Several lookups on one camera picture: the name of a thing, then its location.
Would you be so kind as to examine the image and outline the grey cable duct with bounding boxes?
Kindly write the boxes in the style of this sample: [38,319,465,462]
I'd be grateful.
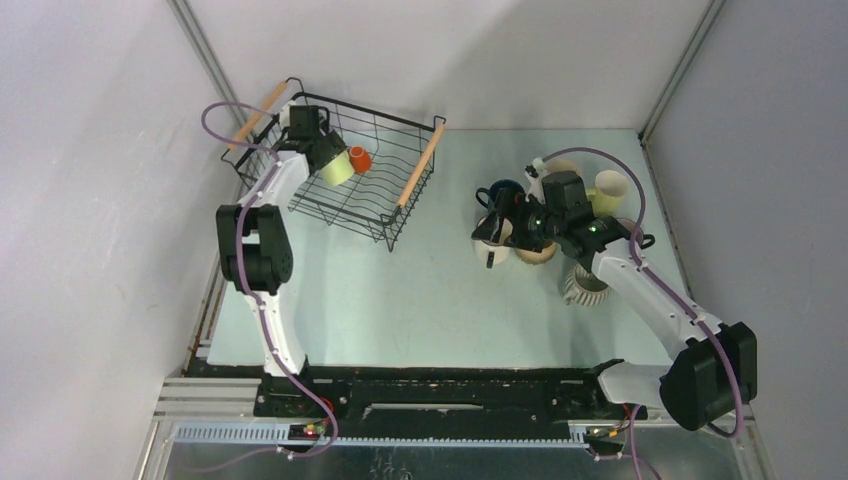
[172,422,588,448]

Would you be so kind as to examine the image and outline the lilac mug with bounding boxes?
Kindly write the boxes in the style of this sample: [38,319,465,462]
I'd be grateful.
[617,218,656,250]

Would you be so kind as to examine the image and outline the light green cup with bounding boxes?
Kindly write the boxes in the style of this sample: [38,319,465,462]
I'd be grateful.
[319,150,355,187]

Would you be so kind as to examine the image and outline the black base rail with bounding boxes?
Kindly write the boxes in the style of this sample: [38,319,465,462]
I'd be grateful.
[253,366,633,439]

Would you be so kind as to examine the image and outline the orange cup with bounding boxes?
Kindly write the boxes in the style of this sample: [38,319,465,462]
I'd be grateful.
[348,146,373,175]

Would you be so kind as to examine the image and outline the black wire dish rack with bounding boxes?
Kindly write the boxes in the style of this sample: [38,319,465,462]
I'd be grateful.
[221,77,447,249]

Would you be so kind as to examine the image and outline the cream speckled mug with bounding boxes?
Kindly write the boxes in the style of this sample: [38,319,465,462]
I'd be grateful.
[515,242,557,266]

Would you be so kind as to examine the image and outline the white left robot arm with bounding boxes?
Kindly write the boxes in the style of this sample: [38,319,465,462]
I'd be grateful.
[215,103,353,378]

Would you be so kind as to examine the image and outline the left wooden rack handle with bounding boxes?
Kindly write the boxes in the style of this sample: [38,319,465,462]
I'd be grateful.
[227,81,288,151]

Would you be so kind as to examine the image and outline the right wooden rack handle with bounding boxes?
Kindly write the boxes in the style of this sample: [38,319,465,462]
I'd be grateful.
[397,123,446,209]

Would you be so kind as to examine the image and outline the wooden rack handle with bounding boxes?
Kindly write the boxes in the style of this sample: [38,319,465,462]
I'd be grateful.
[397,123,446,209]
[227,81,288,151]

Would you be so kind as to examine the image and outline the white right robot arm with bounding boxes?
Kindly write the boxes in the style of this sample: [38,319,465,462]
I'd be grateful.
[471,166,758,431]

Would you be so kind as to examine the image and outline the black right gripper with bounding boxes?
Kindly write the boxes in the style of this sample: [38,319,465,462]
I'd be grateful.
[472,189,564,255]

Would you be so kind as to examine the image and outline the grey striped mug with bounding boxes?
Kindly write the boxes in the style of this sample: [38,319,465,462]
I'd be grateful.
[563,264,611,307]

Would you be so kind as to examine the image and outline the dark blue mug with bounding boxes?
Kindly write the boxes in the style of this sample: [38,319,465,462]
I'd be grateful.
[475,179,526,211]

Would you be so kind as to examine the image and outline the floral painted ceramic mug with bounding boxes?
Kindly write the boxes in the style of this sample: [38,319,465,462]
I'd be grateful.
[544,158,583,176]

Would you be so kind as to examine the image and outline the pale yellow mug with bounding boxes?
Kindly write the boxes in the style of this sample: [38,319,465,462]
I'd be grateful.
[586,170,630,217]

